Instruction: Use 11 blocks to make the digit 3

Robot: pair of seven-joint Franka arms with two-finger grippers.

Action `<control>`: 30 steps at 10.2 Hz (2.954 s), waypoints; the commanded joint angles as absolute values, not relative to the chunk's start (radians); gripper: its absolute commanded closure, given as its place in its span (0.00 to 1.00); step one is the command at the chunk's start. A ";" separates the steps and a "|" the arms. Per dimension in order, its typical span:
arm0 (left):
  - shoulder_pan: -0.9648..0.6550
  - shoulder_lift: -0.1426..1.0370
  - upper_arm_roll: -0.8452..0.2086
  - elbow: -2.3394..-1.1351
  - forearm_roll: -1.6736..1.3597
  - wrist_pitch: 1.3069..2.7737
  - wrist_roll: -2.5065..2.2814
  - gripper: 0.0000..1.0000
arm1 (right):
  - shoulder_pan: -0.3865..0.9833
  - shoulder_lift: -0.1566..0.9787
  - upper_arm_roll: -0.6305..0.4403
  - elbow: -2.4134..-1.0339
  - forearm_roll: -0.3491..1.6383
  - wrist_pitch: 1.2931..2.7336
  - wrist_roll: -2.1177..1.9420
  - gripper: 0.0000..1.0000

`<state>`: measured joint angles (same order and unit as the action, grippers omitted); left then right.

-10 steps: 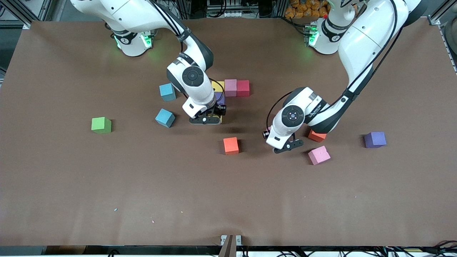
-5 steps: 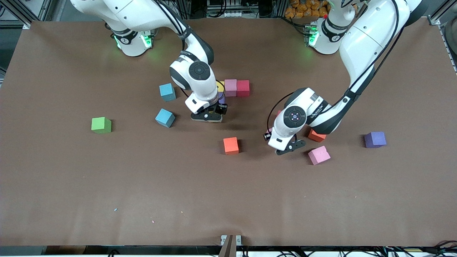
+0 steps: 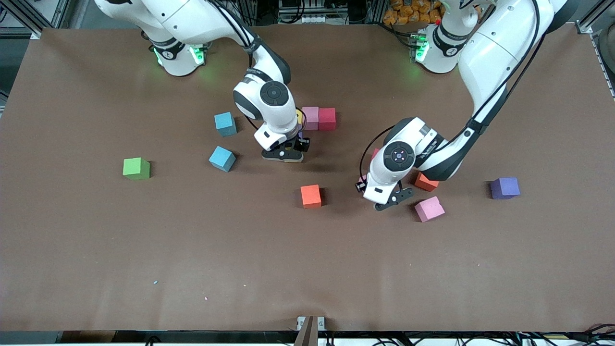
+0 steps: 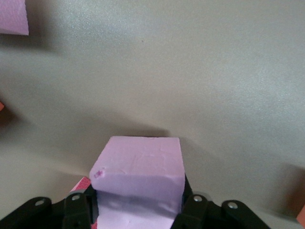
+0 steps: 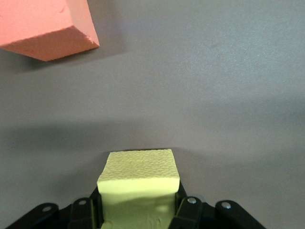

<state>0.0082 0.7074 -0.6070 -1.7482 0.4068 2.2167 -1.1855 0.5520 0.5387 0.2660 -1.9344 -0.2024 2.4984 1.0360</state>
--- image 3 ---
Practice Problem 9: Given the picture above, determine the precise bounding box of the white power strip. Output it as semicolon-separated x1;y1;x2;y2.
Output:
299;13;335;25

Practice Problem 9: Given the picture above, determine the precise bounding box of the light blue foam cube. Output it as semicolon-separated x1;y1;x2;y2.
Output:
209;146;236;173
214;111;238;137

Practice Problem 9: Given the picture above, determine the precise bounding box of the black cable bundle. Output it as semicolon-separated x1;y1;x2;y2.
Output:
370;332;615;346

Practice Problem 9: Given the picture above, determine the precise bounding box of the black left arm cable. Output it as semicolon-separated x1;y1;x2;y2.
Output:
359;0;548;181

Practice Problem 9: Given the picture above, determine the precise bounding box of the green foam cube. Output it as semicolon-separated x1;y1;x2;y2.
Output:
123;157;151;181

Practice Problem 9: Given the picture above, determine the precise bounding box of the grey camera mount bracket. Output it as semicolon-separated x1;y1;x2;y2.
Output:
296;316;326;346

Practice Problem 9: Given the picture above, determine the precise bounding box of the aluminium frame profile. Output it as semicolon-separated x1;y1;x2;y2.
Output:
577;0;615;34
0;0;65;40

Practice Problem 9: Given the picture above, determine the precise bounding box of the orange foam cube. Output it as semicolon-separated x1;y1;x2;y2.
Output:
414;172;440;192
300;184;322;209

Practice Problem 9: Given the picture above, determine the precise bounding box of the brown table cover sheet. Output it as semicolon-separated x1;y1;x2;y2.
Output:
0;24;615;332

